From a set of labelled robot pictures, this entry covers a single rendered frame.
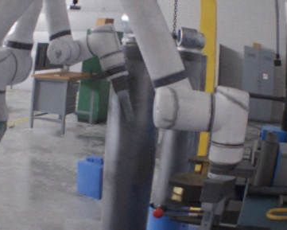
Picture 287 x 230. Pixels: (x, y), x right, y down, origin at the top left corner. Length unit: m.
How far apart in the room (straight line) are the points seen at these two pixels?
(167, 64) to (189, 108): 0.17
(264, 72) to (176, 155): 8.90
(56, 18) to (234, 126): 0.84
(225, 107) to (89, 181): 3.84
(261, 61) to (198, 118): 11.10
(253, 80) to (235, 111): 11.08
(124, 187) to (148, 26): 1.05
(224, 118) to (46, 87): 7.01
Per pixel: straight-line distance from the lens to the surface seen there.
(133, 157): 2.07
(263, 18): 12.75
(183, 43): 3.37
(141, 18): 1.19
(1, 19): 1.10
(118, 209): 2.14
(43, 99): 8.04
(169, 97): 1.06
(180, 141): 3.37
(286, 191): 1.45
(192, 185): 1.82
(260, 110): 12.19
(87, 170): 4.83
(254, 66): 12.14
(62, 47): 1.65
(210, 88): 4.60
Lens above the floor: 1.47
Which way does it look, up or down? 7 degrees down
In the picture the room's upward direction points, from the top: 6 degrees clockwise
